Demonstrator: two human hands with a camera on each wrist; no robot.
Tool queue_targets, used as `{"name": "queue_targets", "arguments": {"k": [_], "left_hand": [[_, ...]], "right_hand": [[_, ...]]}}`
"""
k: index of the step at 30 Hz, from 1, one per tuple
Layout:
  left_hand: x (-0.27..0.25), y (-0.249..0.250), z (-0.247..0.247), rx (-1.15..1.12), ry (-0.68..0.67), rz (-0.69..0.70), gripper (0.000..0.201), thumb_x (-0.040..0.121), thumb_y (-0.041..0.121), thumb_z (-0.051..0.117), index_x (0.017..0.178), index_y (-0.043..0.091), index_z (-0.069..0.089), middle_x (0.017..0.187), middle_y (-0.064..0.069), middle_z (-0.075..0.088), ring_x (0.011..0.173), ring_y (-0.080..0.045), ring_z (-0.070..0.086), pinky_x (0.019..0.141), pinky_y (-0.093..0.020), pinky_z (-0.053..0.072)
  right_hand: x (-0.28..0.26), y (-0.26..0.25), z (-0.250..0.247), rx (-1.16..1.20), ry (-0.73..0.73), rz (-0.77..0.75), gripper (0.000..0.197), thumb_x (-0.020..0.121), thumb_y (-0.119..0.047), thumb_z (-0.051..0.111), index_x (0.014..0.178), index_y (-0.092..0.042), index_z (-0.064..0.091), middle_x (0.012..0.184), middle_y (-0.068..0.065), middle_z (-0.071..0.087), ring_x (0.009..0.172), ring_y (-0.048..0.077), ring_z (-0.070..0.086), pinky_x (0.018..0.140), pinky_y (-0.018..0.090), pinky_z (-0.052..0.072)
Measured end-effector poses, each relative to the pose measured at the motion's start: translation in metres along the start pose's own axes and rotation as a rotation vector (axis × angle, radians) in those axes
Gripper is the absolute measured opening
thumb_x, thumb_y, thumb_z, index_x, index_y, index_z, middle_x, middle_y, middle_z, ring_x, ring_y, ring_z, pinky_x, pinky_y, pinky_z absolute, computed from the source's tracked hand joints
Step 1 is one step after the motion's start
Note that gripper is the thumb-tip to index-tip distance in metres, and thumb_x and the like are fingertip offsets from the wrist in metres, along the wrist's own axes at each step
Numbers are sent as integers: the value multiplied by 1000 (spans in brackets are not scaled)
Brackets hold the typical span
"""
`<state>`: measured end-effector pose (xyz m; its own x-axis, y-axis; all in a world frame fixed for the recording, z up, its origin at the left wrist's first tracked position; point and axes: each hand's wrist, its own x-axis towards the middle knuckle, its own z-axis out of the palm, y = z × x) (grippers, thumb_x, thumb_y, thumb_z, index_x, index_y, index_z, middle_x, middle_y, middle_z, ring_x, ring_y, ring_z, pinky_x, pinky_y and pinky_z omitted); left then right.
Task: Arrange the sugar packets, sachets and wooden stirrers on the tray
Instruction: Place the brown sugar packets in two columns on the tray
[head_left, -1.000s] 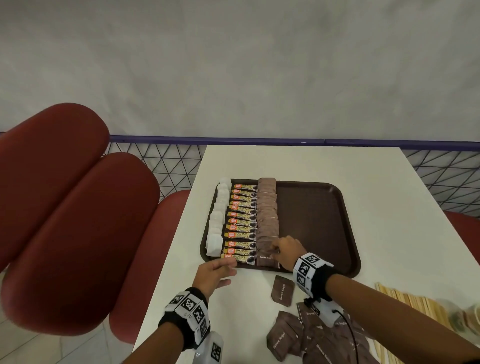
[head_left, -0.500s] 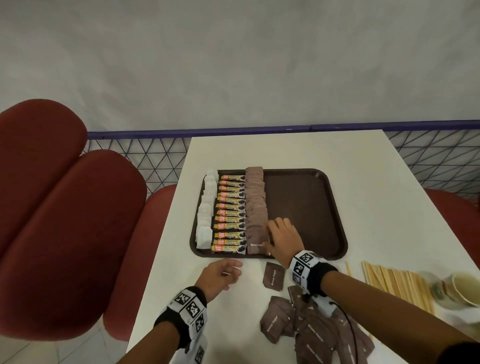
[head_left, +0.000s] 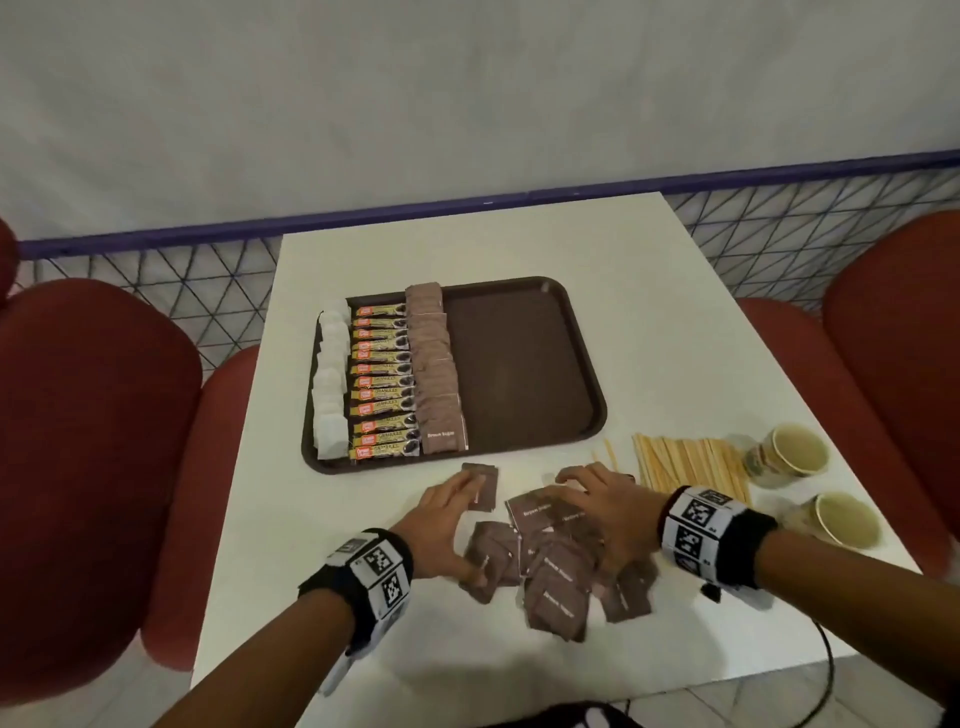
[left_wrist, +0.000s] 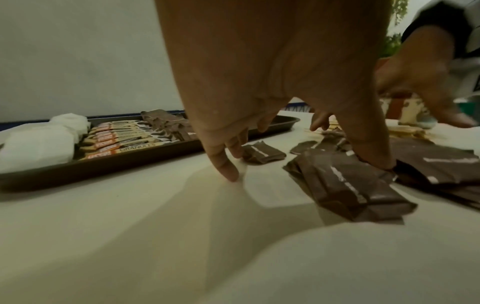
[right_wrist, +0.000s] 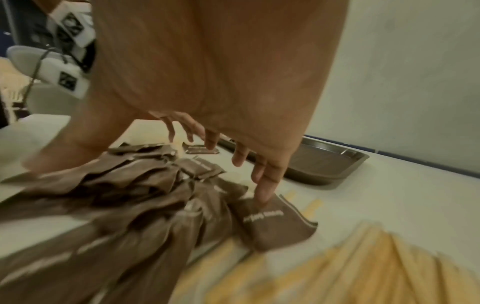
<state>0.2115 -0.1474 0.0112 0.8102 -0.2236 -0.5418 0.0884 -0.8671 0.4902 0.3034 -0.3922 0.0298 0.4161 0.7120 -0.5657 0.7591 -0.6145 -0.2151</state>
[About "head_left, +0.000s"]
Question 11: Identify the person's left hand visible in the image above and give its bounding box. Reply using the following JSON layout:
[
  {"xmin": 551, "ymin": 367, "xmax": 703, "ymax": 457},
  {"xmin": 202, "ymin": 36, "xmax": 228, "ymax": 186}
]
[{"xmin": 389, "ymin": 473, "xmax": 489, "ymax": 590}]

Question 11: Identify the person's right hand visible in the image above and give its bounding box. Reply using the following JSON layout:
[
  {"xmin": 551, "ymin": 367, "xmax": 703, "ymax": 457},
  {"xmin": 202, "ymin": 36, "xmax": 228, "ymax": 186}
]
[{"xmin": 543, "ymin": 462, "xmax": 670, "ymax": 575}]

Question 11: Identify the bundle of wooden stir sticks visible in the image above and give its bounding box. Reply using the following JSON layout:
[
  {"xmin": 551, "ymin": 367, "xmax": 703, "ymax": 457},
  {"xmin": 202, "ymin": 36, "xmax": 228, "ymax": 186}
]
[{"xmin": 632, "ymin": 432, "xmax": 754, "ymax": 505}]

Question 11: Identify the pile of brown sugar packets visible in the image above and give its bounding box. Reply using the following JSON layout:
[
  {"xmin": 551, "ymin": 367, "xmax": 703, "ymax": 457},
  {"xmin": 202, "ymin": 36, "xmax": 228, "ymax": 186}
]
[{"xmin": 458, "ymin": 462, "xmax": 661, "ymax": 645}]

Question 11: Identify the row of white sachets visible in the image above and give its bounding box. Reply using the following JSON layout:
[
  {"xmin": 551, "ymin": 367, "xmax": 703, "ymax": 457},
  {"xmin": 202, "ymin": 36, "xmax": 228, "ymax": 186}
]
[{"xmin": 311, "ymin": 297, "xmax": 354, "ymax": 461}]

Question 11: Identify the row of coffee stick packets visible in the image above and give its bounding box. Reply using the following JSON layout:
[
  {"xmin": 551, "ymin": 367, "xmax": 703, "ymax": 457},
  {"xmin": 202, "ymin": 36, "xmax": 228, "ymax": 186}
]
[{"xmin": 348, "ymin": 302, "xmax": 421, "ymax": 463}]

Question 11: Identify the row of brown sugar packets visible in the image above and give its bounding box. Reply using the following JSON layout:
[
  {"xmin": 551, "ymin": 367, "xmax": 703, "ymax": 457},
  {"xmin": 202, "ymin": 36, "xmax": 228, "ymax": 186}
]
[{"xmin": 404, "ymin": 281, "xmax": 470, "ymax": 457}]

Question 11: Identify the patterned paper cup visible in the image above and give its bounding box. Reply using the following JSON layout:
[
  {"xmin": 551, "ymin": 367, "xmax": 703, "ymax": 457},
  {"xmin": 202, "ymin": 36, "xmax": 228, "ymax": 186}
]
[
  {"xmin": 783, "ymin": 491, "xmax": 883, "ymax": 551},
  {"xmin": 742, "ymin": 423, "xmax": 830, "ymax": 489}
]

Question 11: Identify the brown plastic tray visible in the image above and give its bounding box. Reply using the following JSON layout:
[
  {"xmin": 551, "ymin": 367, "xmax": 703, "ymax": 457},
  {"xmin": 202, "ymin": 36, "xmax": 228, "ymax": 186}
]
[{"xmin": 301, "ymin": 275, "xmax": 609, "ymax": 476}]

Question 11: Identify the person's right forearm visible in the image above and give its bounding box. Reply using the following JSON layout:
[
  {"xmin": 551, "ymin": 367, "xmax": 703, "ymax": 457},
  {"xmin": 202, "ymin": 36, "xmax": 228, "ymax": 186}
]
[{"xmin": 753, "ymin": 528, "xmax": 960, "ymax": 706}]

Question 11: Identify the person's left forearm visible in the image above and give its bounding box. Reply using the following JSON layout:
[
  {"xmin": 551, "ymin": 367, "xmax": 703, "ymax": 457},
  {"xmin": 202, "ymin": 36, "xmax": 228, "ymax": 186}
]
[{"xmin": 153, "ymin": 588, "xmax": 358, "ymax": 728}]

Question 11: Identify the person's black shirt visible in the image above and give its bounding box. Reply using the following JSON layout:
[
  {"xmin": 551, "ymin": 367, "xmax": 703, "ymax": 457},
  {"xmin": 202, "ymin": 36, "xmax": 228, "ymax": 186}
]
[{"xmin": 487, "ymin": 701, "xmax": 646, "ymax": 728}]

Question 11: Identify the right wristband with marker tags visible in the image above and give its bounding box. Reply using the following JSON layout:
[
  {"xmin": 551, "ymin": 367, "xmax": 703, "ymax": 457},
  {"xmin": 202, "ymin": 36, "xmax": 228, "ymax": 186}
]
[{"xmin": 658, "ymin": 485, "xmax": 780, "ymax": 590}]

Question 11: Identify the red padded chair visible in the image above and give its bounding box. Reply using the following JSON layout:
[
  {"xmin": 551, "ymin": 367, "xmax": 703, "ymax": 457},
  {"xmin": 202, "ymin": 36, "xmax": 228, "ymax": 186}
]
[
  {"xmin": 734, "ymin": 209, "xmax": 960, "ymax": 579},
  {"xmin": 0, "ymin": 217, "xmax": 262, "ymax": 706}
]

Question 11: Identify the purple mesh railing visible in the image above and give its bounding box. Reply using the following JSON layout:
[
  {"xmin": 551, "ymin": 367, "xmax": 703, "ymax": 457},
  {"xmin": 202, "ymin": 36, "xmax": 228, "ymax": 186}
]
[{"xmin": 14, "ymin": 149, "xmax": 960, "ymax": 376}]

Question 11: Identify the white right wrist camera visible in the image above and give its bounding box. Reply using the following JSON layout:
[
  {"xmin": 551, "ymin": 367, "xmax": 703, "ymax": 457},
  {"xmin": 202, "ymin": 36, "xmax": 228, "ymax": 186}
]
[{"xmin": 701, "ymin": 581, "xmax": 774, "ymax": 610}]

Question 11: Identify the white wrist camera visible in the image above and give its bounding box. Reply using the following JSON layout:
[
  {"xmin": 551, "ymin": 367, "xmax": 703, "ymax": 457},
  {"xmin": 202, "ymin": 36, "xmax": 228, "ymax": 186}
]
[
  {"xmin": 701, "ymin": 581, "xmax": 774, "ymax": 610},
  {"xmin": 318, "ymin": 592, "xmax": 406, "ymax": 695}
]

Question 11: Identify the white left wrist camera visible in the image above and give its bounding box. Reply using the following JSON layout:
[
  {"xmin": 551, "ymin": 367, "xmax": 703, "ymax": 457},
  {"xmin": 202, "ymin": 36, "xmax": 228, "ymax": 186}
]
[{"xmin": 318, "ymin": 592, "xmax": 406, "ymax": 695}]

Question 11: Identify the black right camera cable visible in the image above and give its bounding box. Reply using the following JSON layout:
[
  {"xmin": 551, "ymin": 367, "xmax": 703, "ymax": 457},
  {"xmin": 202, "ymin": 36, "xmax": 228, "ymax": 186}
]
[{"xmin": 794, "ymin": 618, "xmax": 835, "ymax": 728}]

